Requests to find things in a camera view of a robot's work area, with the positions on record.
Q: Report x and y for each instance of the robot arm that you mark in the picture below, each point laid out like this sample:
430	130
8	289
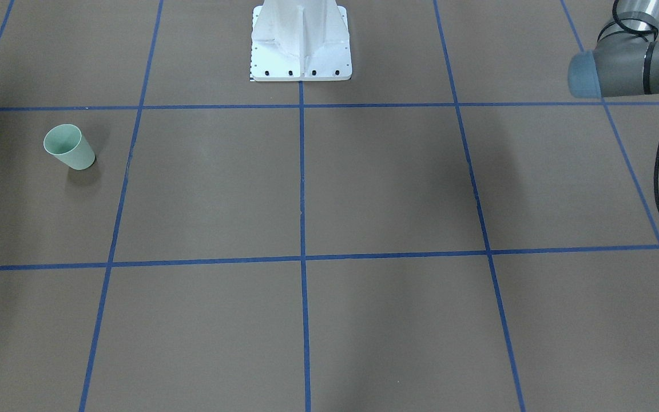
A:
625	60

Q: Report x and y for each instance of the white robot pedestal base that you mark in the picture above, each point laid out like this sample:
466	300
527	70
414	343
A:
300	41

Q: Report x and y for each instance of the green plastic cup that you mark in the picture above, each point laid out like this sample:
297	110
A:
68	145

